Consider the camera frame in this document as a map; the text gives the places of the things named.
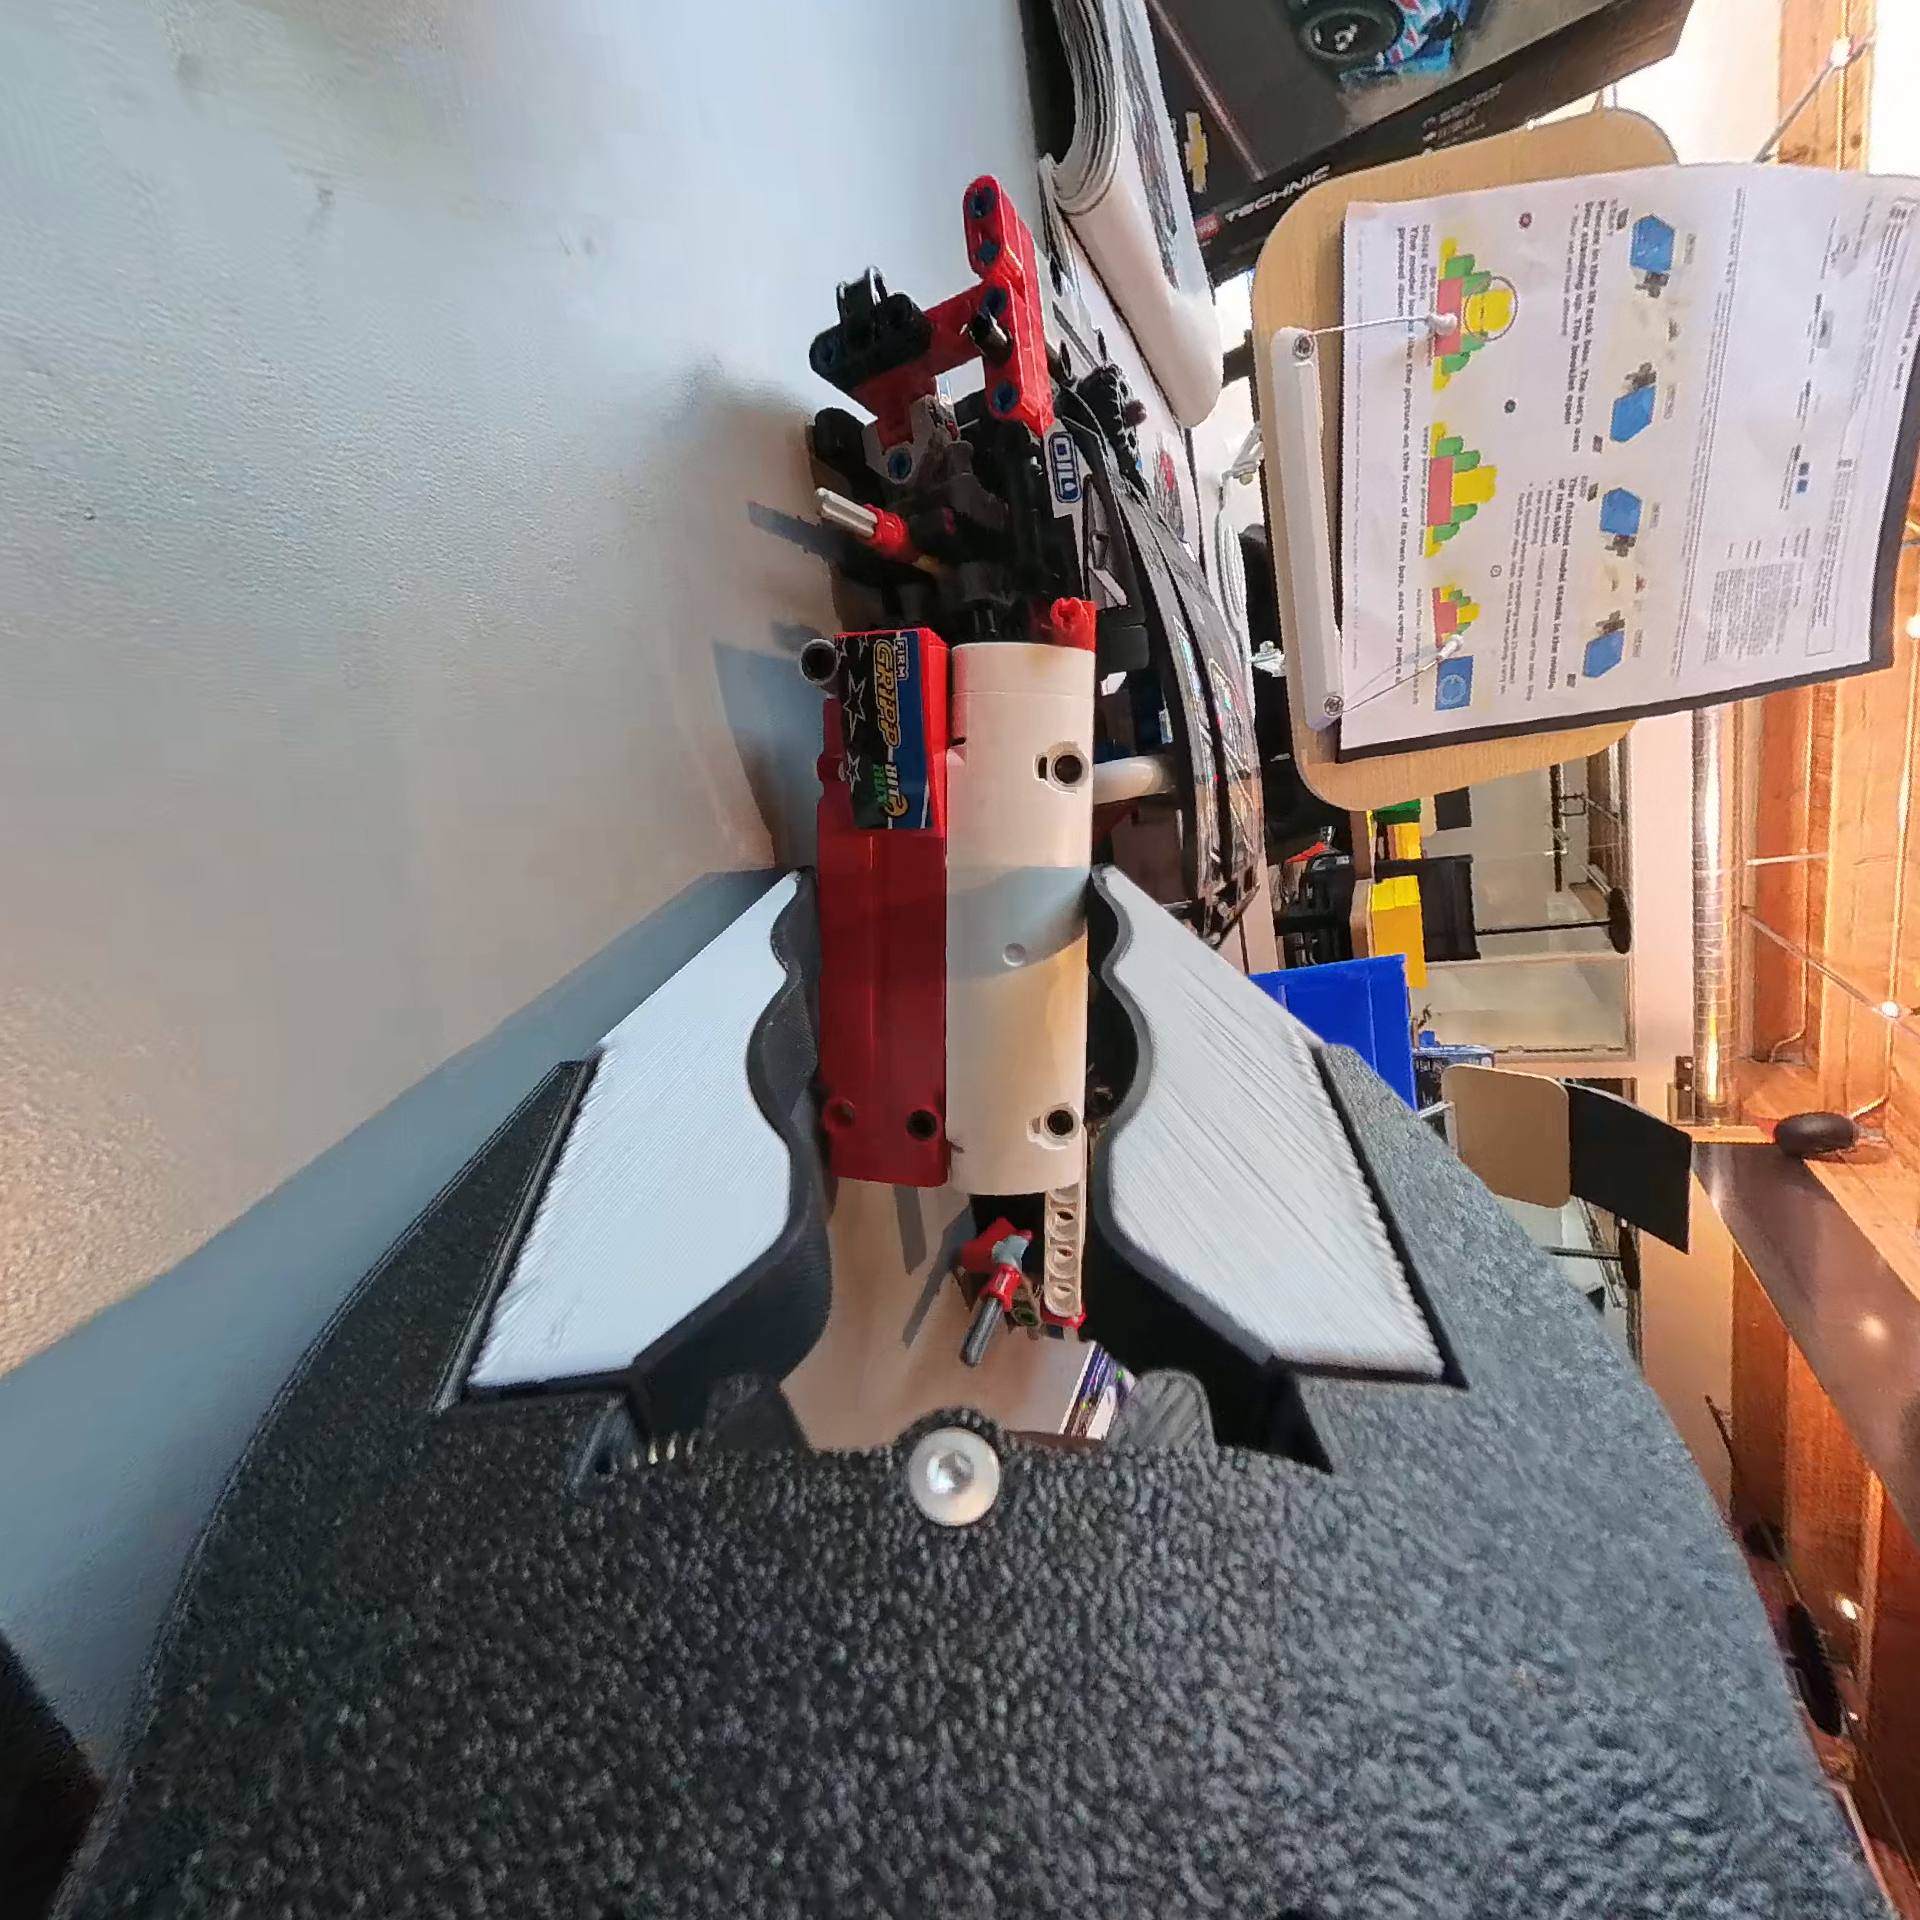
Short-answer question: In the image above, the instruction booklet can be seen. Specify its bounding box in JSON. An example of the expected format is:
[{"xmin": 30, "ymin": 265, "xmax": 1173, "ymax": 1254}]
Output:
[{"xmin": 1034, "ymin": 0, "xmax": 1224, "ymax": 429}]

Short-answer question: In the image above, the blue plastic bin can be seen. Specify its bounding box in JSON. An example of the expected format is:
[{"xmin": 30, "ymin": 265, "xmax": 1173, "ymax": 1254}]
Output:
[{"xmin": 1244, "ymin": 949, "xmax": 1416, "ymax": 1111}]

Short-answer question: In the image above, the toy car set box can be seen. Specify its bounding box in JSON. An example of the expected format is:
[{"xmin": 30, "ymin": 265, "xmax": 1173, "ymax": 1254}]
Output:
[{"xmin": 1146, "ymin": 0, "xmax": 1697, "ymax": 286}]

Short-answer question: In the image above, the toy brick car model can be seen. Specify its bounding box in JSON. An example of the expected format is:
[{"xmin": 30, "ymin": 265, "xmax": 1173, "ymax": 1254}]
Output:
[{"xmin": 750, "ymin": 170, "xmax": 1275, "ymax": 933}]

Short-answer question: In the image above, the red white brick side panel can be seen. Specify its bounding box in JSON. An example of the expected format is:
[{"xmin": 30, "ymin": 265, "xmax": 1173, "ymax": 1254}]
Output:
[{"xmin": 800, "ymin": 593, "xmax": 1155, "ymax": 1367}]

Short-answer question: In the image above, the printed instruction sheet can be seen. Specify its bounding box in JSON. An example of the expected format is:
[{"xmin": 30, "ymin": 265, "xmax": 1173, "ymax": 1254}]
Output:
[{"xmin": 1336, "ymin": 164, "xmax": 1920, "ymax": 758}]

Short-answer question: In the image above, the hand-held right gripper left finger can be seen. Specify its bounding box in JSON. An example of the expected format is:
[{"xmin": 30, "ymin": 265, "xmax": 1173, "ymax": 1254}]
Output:
[{"xmin": 462, "ymin": 871, "xmax": 835, "ymax": 1444}]

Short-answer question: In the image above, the grey desk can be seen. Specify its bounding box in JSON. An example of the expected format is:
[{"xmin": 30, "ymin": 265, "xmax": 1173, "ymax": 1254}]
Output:
[{"xmin": 0, "ymin": 0, "xmax": 1275, "ymax": 1770}]

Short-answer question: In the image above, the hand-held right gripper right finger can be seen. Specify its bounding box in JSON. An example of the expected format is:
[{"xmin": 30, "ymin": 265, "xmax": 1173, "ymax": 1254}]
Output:
[{"xmin": 1083, "ymin": 865, "xmax": 1449, "ymax": 1467}]

